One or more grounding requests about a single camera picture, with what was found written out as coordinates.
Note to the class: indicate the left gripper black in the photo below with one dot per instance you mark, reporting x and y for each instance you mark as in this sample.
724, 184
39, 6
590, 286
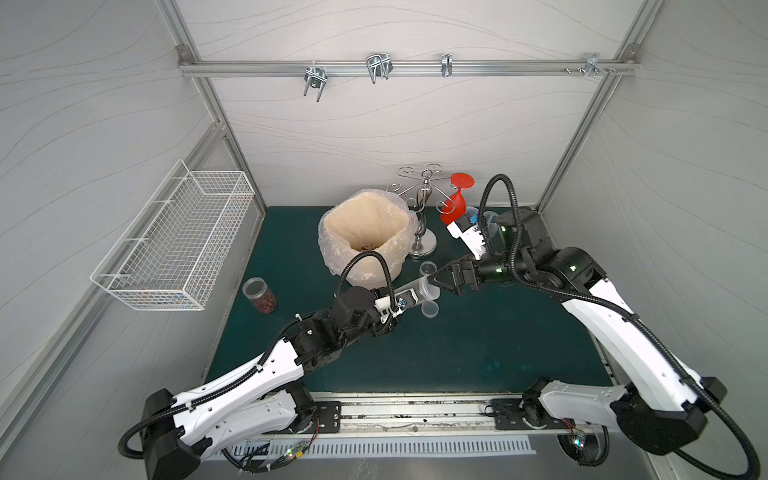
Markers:
387, 309

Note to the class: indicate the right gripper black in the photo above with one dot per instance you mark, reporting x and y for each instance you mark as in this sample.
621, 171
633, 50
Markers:
466, 275

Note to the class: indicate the clear plastic jar lid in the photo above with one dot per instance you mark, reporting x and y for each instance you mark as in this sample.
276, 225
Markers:
430, 309

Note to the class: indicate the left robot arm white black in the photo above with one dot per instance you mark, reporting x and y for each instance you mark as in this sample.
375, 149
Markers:
177, 432

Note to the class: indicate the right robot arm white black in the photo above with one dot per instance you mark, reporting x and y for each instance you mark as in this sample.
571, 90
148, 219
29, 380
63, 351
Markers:
663, 406

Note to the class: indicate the chrome glass holder stand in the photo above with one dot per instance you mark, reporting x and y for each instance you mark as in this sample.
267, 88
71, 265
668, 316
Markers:
417, 196

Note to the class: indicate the red plastic wine glass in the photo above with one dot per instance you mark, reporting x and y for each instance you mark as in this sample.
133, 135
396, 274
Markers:
455, 206

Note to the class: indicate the clear wine glass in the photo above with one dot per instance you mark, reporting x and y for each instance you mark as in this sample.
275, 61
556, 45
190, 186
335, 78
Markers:
490, 218

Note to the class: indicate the cream trash bin with bag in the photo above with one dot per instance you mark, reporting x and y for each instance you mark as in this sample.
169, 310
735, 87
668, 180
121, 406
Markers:
370, 220

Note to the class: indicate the white vent strip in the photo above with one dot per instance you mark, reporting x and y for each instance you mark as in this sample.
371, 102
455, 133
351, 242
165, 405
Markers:
420, 447

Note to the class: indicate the metal hook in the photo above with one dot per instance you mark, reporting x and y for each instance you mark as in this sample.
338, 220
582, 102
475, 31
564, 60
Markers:
379, 65
446, 65
315, 79

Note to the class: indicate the metal hook right end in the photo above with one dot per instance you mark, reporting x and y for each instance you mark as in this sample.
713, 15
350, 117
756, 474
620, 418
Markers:
592, 67

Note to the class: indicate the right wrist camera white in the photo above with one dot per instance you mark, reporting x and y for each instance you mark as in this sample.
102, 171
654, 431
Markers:
471, 235

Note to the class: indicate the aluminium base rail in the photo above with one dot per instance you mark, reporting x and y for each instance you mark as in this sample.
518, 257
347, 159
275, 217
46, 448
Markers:
416, 414

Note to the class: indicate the white wire basket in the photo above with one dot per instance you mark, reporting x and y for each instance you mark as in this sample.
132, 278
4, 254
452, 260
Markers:
172, 252

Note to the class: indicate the aluminium top rail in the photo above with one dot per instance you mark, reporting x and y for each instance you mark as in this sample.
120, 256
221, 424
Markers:
401, 68

